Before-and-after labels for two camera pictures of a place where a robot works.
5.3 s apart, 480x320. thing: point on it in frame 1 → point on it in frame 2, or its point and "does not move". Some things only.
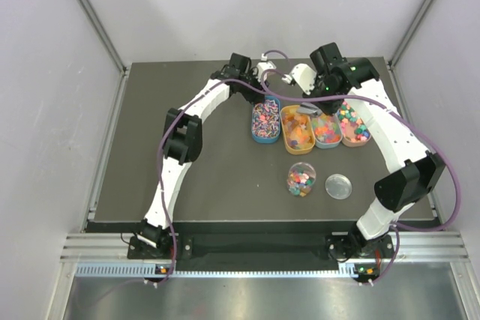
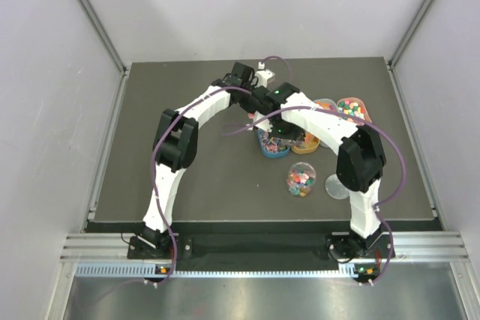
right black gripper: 329,109 → 298,133
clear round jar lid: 338,186 does not move
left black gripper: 256,92 → 260,100
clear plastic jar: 301,178 does not move
